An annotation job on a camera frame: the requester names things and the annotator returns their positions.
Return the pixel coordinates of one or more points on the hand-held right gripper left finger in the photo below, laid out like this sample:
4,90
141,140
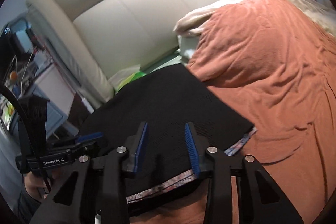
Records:
139,153

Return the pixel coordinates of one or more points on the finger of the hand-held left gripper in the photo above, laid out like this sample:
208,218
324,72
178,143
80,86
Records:
92,149
89,137

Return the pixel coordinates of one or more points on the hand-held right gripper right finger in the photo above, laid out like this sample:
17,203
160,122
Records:
193,153

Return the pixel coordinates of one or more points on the black pants with bear print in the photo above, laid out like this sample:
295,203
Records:
162,187

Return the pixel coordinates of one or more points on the black ribbed pants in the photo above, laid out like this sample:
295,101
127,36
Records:
162,98

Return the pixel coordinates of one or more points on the person's left hand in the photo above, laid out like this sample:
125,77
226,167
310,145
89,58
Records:
32,186

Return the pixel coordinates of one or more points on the blue grey drawer cabinet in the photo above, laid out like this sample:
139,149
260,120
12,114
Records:
55,108

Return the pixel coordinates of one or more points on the green cloth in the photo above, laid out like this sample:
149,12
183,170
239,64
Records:
131,78

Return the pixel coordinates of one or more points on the orange blanket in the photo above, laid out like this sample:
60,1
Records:
262,69

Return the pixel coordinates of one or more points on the cream padded headboard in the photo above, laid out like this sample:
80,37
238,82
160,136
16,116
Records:
131,29

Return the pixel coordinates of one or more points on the cream bed sheet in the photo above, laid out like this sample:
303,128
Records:
194,19

